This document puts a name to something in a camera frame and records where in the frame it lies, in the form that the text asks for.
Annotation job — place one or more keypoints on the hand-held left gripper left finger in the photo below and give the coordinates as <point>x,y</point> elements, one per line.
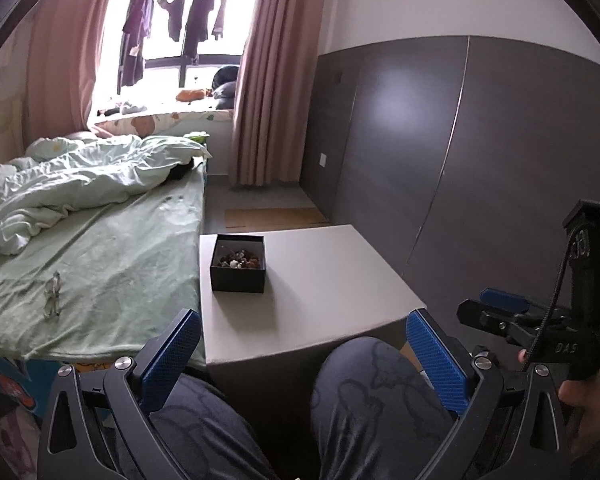
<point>177,360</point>

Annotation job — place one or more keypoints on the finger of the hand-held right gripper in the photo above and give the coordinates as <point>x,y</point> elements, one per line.
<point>485,319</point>
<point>502,299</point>

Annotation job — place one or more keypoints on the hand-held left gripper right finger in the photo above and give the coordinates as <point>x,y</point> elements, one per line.
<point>432,360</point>

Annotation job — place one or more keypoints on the black jewelry box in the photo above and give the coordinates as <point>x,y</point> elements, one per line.
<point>237,280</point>

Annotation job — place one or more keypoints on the person's right hand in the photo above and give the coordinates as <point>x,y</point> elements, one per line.
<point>587,410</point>

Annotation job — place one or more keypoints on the person's right leg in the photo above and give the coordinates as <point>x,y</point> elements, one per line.
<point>375,400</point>

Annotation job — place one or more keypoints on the person's leg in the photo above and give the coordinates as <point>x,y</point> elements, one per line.
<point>205,425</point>
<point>375,400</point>

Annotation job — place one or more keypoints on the person's left leg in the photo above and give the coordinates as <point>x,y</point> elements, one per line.
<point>205,425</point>

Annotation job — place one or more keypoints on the bed with green sheet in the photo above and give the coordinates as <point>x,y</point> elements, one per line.
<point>130,260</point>

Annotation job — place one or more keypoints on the flattened cardboard sheet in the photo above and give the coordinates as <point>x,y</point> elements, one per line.
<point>275,216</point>

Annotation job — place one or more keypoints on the cartoon printed bed base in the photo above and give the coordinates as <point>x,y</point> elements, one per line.
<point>5,410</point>

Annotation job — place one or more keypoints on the light green quilt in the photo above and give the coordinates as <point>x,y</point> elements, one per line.
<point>80,175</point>

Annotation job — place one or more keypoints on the green plush toy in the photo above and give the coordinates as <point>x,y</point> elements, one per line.
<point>197,136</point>

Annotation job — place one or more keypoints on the printed window seat cushion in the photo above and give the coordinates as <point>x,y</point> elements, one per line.
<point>170,119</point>

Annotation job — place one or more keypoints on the pink pillow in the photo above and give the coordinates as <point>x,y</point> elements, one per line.
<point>82,136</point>

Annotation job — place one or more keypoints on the orange plush toy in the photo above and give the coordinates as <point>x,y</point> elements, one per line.
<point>190,94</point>

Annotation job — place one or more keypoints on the dark pillow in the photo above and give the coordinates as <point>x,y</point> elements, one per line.
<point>227,85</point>

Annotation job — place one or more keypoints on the pink curtain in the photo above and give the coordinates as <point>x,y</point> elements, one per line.
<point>65,45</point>
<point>275,85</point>

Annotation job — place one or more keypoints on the beige cabinet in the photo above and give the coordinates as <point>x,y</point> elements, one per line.
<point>0,125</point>

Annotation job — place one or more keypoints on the purple hanging shirt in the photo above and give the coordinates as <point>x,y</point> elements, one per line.
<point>137,35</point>

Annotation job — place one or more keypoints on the dark hanging top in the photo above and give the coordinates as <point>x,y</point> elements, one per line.
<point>175,15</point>

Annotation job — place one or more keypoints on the dark hanging pants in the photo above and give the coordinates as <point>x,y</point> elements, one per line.
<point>200,15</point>

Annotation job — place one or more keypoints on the dark hanging garment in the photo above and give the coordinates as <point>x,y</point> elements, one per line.
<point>221,15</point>

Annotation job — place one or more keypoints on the clear frame eyeglasses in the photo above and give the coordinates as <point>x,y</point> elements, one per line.
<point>54,285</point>

